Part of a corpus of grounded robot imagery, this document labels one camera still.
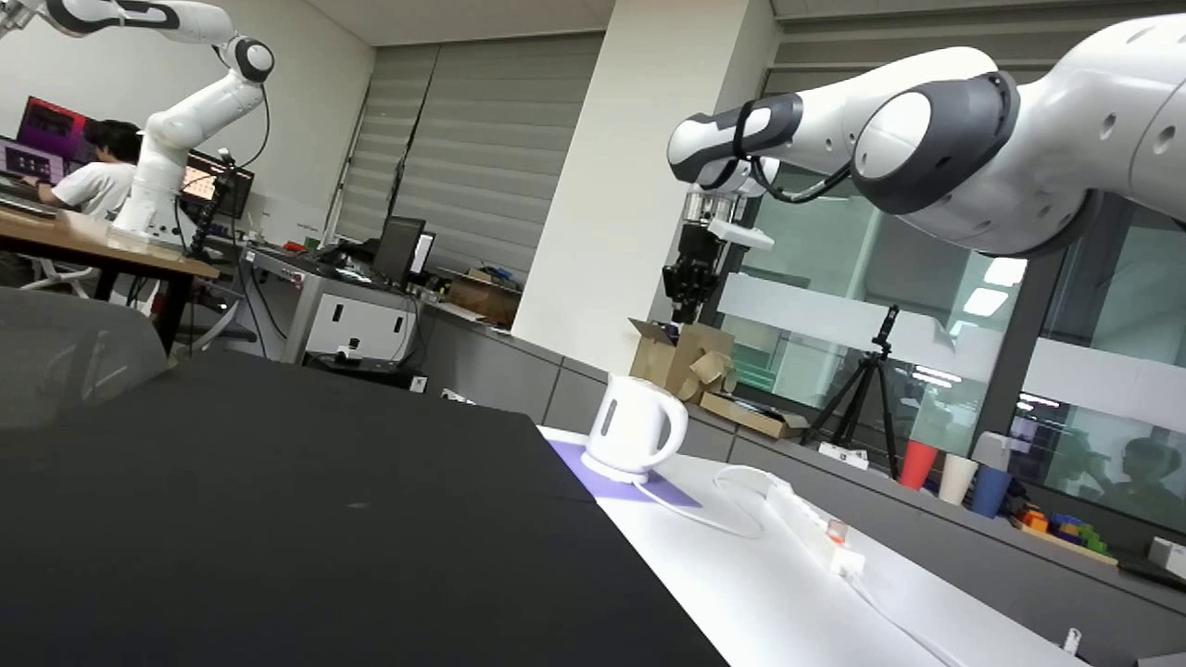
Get white cup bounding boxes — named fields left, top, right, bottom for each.
left=932, top=452, right=983, bottom=511

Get open cardboard box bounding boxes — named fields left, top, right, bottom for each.
left=625, top=316, right=741, bottom=406

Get wooden table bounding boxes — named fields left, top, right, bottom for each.
left=0, top=200, right=227, bottom=357

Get white drawer cabinet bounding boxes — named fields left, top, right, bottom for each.
left=297, top=285, right=425, bottom=371

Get red cup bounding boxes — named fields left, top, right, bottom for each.
left=894, top=440, right=946, bottom=497

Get white kettle cable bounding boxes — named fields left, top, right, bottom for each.
left=631, top=476, right=770, bottom=541

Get white power strip cable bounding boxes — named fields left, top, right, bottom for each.
left=845, top=558, right=969, bottom=667

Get blue cup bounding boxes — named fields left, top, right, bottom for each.
left=966, top=463, right=1014, bottom=523

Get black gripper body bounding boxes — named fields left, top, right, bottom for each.
left=658, top=224, right=730, bottom=308

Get person in white shirt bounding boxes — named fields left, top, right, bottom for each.
left=43, top=119, right=144, bottom=229

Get black monitor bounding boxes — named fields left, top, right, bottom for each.
left=368, top=213, right=429, bottom=294

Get colourful toys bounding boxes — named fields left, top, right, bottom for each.
left=1006, top=499, right=1113, bottom=555

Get flat cardboard piece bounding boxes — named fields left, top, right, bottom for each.
left=696, top=389, right=809, bottom=445

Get purple mat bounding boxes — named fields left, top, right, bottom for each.
left=546, top=436, right=702, bottom=511

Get white power strip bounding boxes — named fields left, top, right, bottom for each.
left=707, top=463, right=869, bottom=584

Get grey chair backrest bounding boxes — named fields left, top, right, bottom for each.
left=0, top=285, right=177, bottom=432

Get grey window blinds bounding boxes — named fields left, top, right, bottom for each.
left=334, top=35, right=605, bottom=285

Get monitor with pink screen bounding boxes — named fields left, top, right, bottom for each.
left=0, top=93, right=97, bottom=187

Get black camera tripod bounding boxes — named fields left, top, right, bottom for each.
left=798, top=305, right=908, bottom=482

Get brown box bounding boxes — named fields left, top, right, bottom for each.
left=442, top=271, right=523, bottom=335

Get monitor with orange screen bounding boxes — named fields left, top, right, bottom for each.
left=177, top=147, right=259, bottom=229

